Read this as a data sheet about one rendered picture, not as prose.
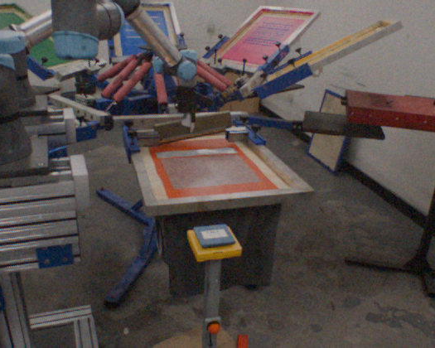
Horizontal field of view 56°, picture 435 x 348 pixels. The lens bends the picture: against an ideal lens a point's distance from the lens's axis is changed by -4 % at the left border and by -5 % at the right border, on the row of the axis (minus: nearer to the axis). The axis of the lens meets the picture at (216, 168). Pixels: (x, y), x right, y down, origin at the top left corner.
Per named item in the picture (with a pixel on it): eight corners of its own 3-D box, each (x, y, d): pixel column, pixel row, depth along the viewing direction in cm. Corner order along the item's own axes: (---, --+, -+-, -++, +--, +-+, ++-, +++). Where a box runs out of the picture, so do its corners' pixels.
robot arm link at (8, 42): (-8, 79, 125) (-14, 33, 120) (-13, 72, 136) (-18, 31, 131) (31, 75, 132) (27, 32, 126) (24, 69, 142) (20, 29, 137)
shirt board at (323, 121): (375, 131, 262) (378, 118, 259) (383, 152, 226) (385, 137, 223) (173, 108, 290) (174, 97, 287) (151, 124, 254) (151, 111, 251)
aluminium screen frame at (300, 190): (313, 200, 149) (315, 190, 147) (146, 216, 133) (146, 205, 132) (240, 132, 218) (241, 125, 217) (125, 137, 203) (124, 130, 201)
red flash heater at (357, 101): (441, 117, 252) (445, 98, 247) (461, 138, 211) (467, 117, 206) (343, 105, 265) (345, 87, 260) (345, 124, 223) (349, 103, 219)
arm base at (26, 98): (-14, 110, 128) (-18, 79, 124) (-8, 99, 141) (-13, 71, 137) (36, 107, 133) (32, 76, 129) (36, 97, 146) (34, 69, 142)
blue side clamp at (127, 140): (140, 163, 177) (140, 147, 175) (128, 164, 176) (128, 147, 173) (133, 140, 204) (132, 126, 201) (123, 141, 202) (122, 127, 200)
